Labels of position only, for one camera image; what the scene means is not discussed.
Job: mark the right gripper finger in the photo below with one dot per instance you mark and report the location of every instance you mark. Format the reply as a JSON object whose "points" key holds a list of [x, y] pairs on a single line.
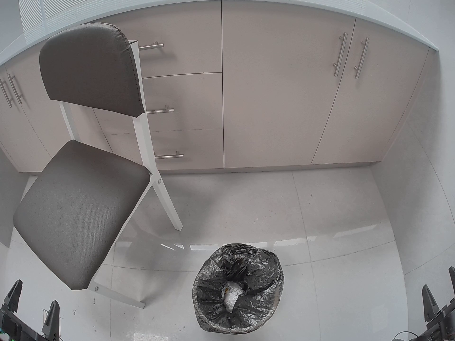
{"points": [[452, 275], [430, 307]]}

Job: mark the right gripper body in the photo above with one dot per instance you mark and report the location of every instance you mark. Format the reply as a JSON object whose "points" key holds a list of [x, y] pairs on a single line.
{"points": [[444, 327]]}

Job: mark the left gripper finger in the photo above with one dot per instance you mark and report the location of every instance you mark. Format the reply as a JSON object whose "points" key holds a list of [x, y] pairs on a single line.
{"points": [[14, 297], [51, 320]]}

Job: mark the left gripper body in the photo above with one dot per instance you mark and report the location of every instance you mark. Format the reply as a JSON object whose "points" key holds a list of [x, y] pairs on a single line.
{"points": [[17, 327]]}

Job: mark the black plastic bag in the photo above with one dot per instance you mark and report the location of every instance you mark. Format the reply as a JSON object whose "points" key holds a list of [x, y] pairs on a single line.
{"points": [[256, 272]]}

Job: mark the clear wrapper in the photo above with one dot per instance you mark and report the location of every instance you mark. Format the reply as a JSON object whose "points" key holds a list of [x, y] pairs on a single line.
{"points": [[231, 297]]}

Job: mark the grey padded white-framed chair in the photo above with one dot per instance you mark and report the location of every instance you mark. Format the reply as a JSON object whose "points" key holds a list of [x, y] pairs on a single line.
{"points": [[92, 69]]}

